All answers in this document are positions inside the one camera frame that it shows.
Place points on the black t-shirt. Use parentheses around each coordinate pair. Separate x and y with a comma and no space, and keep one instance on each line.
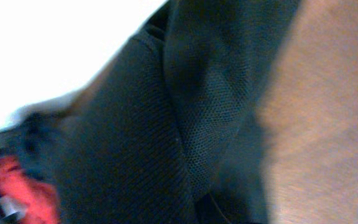
(171,135)

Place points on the red shirt in pile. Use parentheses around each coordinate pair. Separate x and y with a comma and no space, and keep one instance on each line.
(26,200)

